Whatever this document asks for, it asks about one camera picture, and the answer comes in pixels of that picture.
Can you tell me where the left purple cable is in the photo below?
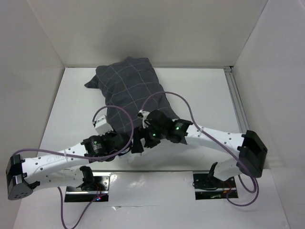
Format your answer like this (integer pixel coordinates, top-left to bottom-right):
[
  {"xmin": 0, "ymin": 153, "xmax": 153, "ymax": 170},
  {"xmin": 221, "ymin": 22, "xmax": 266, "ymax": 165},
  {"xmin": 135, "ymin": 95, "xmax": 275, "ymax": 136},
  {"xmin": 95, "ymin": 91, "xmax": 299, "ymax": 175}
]
[{"xmin": 13, "ymin": 104, "xmax": 134, "ymax": 229}]

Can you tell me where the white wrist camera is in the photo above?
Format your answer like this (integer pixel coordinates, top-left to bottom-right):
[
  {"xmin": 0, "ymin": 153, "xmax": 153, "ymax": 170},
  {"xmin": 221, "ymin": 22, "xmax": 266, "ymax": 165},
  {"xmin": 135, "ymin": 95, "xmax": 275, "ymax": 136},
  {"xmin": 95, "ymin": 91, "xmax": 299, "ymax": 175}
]
[
  {"xmin": 137, "ymin": 110, "xmax": 150, "ymax": 128},
  {"xmin": 92, "ymin": 115, "xmax": 113, "ymax": 136}
]

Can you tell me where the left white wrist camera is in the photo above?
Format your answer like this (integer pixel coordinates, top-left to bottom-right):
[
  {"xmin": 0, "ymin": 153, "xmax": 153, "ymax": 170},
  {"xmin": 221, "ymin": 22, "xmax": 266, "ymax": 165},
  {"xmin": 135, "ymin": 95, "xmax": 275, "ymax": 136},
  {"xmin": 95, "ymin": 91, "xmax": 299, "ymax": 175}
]
[{"xmin": 92, "ymin": 115, "xmax": 113, "ymax": 136}]

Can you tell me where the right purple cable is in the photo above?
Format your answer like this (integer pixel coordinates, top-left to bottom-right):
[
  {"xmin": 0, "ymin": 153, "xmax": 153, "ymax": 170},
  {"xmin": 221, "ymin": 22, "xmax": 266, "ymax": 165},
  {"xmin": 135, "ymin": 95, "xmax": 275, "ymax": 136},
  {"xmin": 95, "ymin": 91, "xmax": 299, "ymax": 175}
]
[{"xmin": 142, "ymin": 92, "xmax": 258, "ymax": 206}]

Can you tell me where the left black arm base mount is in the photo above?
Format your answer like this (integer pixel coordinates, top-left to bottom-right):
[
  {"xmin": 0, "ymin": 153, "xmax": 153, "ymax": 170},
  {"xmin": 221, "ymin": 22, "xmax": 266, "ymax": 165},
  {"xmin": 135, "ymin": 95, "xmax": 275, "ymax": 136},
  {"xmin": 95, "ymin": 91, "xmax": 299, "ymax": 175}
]
[{"xmin": 64, "ymin": 171, "xmax": 111, "ymax": 203}]

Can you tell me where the aluminium rail at table edge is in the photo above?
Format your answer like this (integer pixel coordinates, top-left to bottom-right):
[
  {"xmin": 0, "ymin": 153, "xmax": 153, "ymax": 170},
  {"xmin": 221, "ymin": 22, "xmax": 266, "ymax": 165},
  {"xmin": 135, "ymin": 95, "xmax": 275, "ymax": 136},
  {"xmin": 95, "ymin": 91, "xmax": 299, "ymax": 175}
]
[{"xmin": 224, "ymin": 66, "xmax": 249, "ymax": 133}]

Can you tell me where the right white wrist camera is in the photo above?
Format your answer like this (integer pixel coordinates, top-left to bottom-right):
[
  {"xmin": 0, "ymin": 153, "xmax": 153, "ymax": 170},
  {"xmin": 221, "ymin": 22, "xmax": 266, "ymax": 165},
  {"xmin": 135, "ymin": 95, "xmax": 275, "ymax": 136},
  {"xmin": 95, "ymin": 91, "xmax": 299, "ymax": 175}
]
[{"xmin": 137, "ymin": 110, "xmax": 150, "ymax": 128}]

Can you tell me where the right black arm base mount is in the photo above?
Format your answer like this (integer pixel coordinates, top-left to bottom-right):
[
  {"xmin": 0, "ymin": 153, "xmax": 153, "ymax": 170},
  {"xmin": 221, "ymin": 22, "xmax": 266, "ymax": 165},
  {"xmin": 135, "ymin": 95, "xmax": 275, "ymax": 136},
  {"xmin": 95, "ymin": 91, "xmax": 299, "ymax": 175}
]
[{"xmin": 192, "ymin": 172, "xmax": 238, "ymax": 200}]

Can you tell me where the white pillow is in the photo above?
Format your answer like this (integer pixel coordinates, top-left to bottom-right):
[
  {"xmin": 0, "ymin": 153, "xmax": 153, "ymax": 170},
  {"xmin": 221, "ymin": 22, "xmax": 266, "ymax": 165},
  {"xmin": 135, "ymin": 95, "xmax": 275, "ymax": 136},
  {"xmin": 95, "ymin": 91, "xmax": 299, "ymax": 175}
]
[{"xmin": 127, "ymin": 153, "xmax": 146, "ymax": 167}]

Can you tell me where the purple cable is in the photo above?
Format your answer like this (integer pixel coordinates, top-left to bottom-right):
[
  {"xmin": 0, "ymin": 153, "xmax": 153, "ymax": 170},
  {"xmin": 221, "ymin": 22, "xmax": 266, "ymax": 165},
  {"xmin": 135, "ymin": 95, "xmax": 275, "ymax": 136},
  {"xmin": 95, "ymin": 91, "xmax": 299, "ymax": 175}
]
[
  {"xmin": 142, "ymin": 92, "xmax": 258, "ymax": 206},
  {"xmin": 13, "ymin": 104, "xmax": 134, "ymax": 229}
]

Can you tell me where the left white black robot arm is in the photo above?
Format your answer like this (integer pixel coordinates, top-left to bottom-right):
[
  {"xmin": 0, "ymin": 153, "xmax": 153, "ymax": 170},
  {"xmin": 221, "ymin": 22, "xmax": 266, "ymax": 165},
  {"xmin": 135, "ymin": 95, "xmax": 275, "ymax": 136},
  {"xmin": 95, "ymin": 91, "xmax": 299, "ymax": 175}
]
[{"xmin": 6, "ymin": 131, "xmax": 132, "ymax": 200}]

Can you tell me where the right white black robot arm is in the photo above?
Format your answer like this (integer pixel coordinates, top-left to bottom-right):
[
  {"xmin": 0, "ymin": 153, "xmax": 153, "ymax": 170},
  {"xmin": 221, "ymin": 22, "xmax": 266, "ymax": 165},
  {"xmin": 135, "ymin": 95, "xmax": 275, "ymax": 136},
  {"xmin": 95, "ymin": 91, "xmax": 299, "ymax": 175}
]
[{"xmin": 137, "ymin": 110, "xmax": 268, "ymax": 187}]

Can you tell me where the dark grey checked pillowcase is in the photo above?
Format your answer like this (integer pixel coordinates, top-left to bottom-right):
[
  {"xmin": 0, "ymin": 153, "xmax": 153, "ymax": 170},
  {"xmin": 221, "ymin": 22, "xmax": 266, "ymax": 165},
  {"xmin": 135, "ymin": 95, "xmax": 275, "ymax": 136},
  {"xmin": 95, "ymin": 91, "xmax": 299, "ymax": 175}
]
[{"xmin": 85, "ymin": 57, "xmax": 178, "ymax": 133}]

